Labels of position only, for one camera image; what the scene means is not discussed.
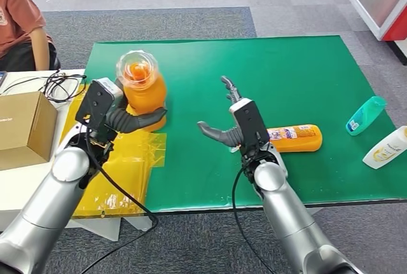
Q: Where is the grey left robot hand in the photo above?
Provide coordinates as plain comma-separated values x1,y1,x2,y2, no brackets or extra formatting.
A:
106,78,168,134

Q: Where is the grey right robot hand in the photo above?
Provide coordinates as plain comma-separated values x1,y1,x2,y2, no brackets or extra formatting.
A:
196,75,245,149

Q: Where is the orange bottle with clear cap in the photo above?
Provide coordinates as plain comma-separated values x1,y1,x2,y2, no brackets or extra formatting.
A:
267,124,323,154
116,50,168,133

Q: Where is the teal plastic bottle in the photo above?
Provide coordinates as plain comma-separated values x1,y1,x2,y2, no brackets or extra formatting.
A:
346,95,388,137

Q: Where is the white shampoo bottle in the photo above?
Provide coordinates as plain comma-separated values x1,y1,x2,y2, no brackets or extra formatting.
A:
362,125,407,170

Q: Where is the yellow plastic sheet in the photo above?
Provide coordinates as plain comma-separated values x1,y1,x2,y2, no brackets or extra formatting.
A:
60,82,167,219

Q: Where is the green table mat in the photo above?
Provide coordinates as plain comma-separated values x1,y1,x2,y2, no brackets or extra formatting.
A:
84,35,407,214

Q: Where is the brown cardboard box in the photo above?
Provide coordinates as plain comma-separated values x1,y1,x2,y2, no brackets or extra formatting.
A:
0,91,59,171

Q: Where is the white table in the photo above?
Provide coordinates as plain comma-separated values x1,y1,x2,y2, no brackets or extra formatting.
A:
0,68,153,243

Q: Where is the person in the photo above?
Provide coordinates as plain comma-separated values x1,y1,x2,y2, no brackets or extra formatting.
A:
0,0,57,72

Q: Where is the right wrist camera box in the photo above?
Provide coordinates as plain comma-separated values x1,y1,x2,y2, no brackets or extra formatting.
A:
229,98,270,156

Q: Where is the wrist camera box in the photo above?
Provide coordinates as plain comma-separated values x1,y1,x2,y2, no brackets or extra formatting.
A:
229,98,270,156
75,77,125,143

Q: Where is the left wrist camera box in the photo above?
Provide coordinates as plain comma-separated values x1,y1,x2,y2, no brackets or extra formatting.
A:
75,77,125,143

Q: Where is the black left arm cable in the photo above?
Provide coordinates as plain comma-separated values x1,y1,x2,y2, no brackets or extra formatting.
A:
79,128,159,274

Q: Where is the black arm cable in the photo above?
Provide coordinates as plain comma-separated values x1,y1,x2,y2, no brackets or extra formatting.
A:
79,128,159,274
231,165,278,274

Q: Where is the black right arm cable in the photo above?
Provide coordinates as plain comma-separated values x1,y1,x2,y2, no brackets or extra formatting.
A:
231,165,278,274

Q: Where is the black cable bundle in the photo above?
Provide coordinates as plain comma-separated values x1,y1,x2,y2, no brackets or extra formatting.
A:
2,69,88,104

